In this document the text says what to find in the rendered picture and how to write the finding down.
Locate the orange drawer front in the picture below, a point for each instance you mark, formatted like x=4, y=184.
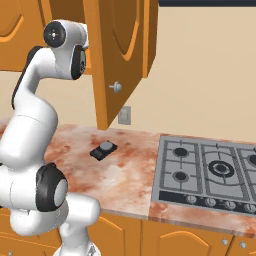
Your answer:
x=30, y=243

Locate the orange open cupboard door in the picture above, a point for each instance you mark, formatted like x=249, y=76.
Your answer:
x=110, y=40
x=151, y=33

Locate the dark extractor hood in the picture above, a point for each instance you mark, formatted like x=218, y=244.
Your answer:
x=206, y=2

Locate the grey wall socket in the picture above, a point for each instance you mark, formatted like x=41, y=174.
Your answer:
x=124, y=115

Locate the orange base cupboard door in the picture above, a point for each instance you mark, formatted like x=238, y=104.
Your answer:
x=183, y=241
x=116, y=236
x=248, y=250

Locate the grey round door knob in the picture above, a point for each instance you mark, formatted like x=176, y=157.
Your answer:
x=116, y=87

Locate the grey round cupboard knob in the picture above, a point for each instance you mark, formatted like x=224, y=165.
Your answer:
x=243, y=245
x=225, y=241

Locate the black kitchen scale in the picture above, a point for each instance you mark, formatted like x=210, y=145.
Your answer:
x=103, y=151

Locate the grey hob knob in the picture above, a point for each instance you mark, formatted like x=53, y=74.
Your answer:
x=191, y=199
x=230, y=204
x=210, y=201
x=250, y=207

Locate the grey gas hob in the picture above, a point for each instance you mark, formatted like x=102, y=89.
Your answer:
x=200, y=173

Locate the orange closed cupboard door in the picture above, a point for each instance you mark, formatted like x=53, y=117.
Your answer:
x=13, y=50

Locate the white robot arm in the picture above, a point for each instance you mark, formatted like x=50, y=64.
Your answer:
x=30, y=133

